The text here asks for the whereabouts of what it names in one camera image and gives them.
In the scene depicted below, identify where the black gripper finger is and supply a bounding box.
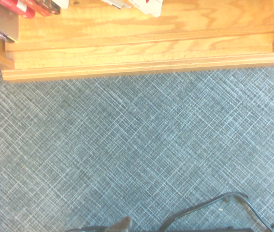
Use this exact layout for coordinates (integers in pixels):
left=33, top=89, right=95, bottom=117
left=112, top=216, right=132, bottom=232

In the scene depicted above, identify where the black cable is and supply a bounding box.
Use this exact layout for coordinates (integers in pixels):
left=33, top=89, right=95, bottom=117
left=159, top=192, right=274, bottom=232

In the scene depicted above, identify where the dark red book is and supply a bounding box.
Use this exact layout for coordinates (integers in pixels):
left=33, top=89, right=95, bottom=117
left=22, top=0, right=61, bottom=16

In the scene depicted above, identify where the thin grey book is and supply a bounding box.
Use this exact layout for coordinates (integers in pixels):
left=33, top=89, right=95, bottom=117
left=102, top=0, right=133, bottom=10

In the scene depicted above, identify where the bright red book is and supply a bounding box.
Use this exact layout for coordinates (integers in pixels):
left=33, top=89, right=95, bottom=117
left=0, top=0, right=36, bottom=19

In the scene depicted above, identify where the wooden bookshelf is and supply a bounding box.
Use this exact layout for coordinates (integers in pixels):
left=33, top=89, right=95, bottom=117
left=0, top=0, right=274, bottom=83

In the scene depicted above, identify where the white book with red marks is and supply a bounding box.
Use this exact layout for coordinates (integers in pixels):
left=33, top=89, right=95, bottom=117
left=128, top=0, right=164, bottom=18

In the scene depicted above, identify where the plain white book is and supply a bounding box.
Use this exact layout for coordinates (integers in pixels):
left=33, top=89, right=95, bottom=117
left=51, top=0, right=70, bottom=9

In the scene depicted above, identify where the large tan cover book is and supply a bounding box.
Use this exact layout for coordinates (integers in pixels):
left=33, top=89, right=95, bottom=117
left=0, top=0, right=19, bottom=44

